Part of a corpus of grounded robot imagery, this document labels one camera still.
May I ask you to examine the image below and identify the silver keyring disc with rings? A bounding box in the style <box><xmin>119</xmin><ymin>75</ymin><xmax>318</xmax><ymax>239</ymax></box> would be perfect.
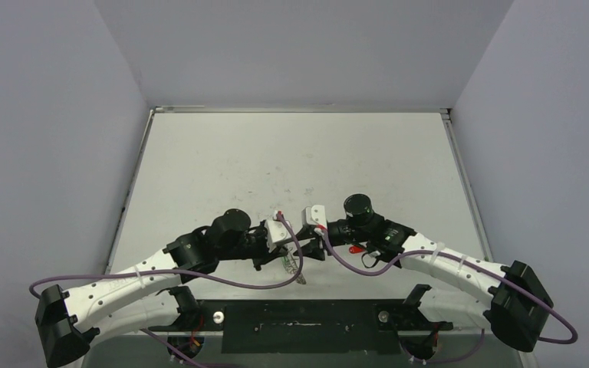
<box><xmin>281</xmin><ymin>250</ymin><xmax>307</xmax><ymax>285</ymax></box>

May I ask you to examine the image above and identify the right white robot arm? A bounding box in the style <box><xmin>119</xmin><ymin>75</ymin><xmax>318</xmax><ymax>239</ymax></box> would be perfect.
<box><xmin>298</xmin><ymin>193</ymin><xmax>554</xmax><ymax>352</ymax></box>

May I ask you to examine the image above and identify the key with red tag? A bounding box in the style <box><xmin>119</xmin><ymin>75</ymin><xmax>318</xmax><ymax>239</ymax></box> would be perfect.
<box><xmin>349</xmin><ymin>245</ymin><xmax>367</xmax><ymax>255</ymax></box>

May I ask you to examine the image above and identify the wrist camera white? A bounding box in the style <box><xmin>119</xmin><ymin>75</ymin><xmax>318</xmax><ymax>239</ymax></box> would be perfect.
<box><xmin>301</xmin><ymin>205</ymin><xmax>327</xmax><ymax>228</ymax></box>
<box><xmin>264</xmin><ymin>219</ymin><xmax>291</xmax><ymax>252</ymax></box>

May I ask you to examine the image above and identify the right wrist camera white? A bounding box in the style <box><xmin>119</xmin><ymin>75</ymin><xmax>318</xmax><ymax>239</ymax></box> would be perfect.
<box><xmin>301</xmin><ymin>205</ymin><xmax>327</xmax><ymax>228</ymax></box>

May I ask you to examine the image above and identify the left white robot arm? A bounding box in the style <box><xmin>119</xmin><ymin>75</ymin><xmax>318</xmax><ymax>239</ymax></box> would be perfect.
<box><xmin>29</xmin><ymin>209</ymin><xmax>300</xmax><ymax>367</ymax></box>

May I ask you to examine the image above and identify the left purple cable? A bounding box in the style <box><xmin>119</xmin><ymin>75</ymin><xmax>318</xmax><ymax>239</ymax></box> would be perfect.
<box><xmin>28</xmin><ymin>212</ymin><xmax>304</xmax><ymax>368</ymax></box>

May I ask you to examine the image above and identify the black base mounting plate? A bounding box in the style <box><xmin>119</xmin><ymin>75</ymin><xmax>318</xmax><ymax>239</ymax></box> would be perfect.
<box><xmin>151</xmin><ymin>299</ymin><xmax>453</xmax><ymax>354</ymax></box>

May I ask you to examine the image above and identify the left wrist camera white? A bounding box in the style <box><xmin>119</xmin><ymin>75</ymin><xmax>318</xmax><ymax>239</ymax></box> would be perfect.
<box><xmin>264</xmin><ymin>219</ymin><xmax>291</xmax><ymax>252</ymax></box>

